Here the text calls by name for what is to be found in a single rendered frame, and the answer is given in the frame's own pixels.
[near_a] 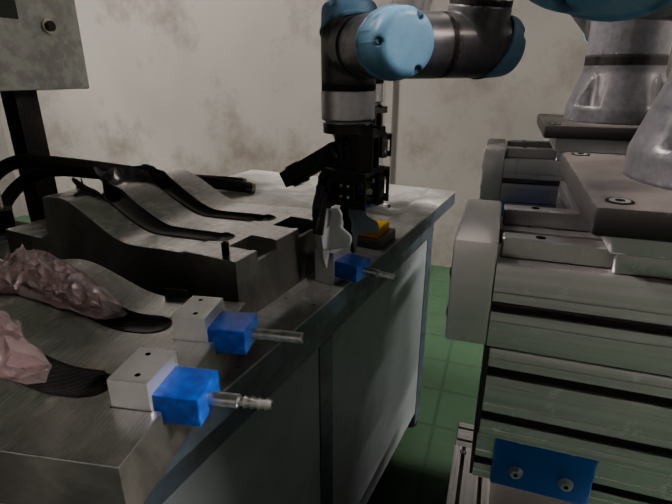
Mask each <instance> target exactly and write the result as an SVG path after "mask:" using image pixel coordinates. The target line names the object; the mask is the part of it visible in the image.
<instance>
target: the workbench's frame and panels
mask: <svg viewBox="0 0 672 504"><path fill-rule="evenodd" d="M454 201H455V193H454V194H453V195H452V196H451V197H450V198H449V199H447V200H446V201H445V202H444V203H443V204H442V205H440V206H439V207H438V208H437V209H436V210H435V211H434V212H432V213H431V214H430V215H429V216H428V217H427V218H425V219H424V220H423V221H422V222H421V223H420V224H418V225H417V226H416V227H415V228H414V229H413V230H412V231H410V232H409V233H408V234H407V235H406V236H405V237H403V238H402V239H401V240H400V241H399V242H398V243H397V244H395V245H394V246H393V247H392V248H391V249H390V250H388V251H387V252H386V253H385V254H384V255H383V256H381V257H380V258H379V259H378V260H377V261H376V262H375V263H373V264H372V265H371V266H370V268H373V269H377V270H380V272H381V271H383V272H384V273H385V272H387V273H391V274H394V275H396V276H397V278H396V280H395V281H391V280H387V279H383V278H380V277H378V278H376V277H373V276H369V275H367V276H366V277H364V278H363V279H361V280H360V281H358V282H351V283H350V284H349V285H348V286H347V287H346V288H344V289H343V290H342V291H341V292H340V293H339V294H338V295H336V296H335V297H334V298H333V299H332V300H331V301H329V302H328V303H327V304H326V305H325V306H324V307H322V308H321V309H320V310H319V311H318V312H317V313H316V314H314V315H313V316H312V317H311V318H310V319H309V320H307V321H306V322H305V323H304V324H303V325H302V326H301V327H299V328H298V329H297V330H296V331H295V332H303V333H304V341H303V343H302V344H297V343H286V342H282V343H281V344H280V345H279V346H277V347H276V348H275V349H274V350H273V351H272V352H270V353H269V354H268V355H267V356H266V357H265V358H264V359H262V360H261V361H260V362H259V363H258V364H257V365H255V366H254V367H253V368H252V369H251V370H250V371H248V372H247V373H246V374H245V375H244V376H243V377H242V378H240V379H239V380H238V381H237V382H236V383H235V384H233V385H232V386H231V387H230V388H229V389H228V390H226V391H225V392H229V393H238V394H241V396H242V397H244V396H245V395H247V396H249V397H252V396H255V397H257V398H259V397H262V398H264V399H266V397H268V398H270V399H272V400H273V408H272V410H268V411H264V409H262V410H257V408H255V409H252V410H250V407H249V408H245V409H243V407H242V406H240V407H239V408H229V407H220V406H214V407H213V408H212V410H211V411H210V413H209V415H208V416H207V418H206V419H205V421H204V423H203V424H202V426H201V427H195V426H193V428H192V430H191V431H190V433H189V434H188V436H187V437H186V439H185V440H184V442H183V443H182V445H181V447H180V448H179V450H178V451H177V453H176V454H175V456H174V457H173V459H172V460H171V462H170V463H169V465H168V467H167V468H166V470H165V471H164V473H163V474H162V476H161V477H160V479H159V480H158V482H157V484H156V485H155V487H154V488H153V490H152V491H151V493H150V494H149V496H148V497H147V499H146V501H145V502H144V504H367V502H368V500H369V499H370V497H371V495H372V493H373V491H374V489H375V487H376V485H377V483H378V482H379V480H380V478H381V476H382V474H383V472H384V470H385V468H386V466H387V465H388V463H389V461H390V459H391V457H392V455H393V453H394V451H395V449H396V448H397V446H398V444H399V442H400V440H401V438H402V436H403V434H404V432H405V431H406V429H407V427H409V428H412V427H415V426H416V425H417V419H418V417H419V412H420V399H421V386H422V372H423V359H424V346H425V333H426V320H427V306H428V293H429V280H430V267H431V253H432V240H433V228H434V223H435V222H436V221H437V220H438V219H439V218H440V217H441V216H442V215H443V214H444V213H445V212H446V211H447V210H448V209H450V208H451V207H452V206H453V205H454Z"/></svg>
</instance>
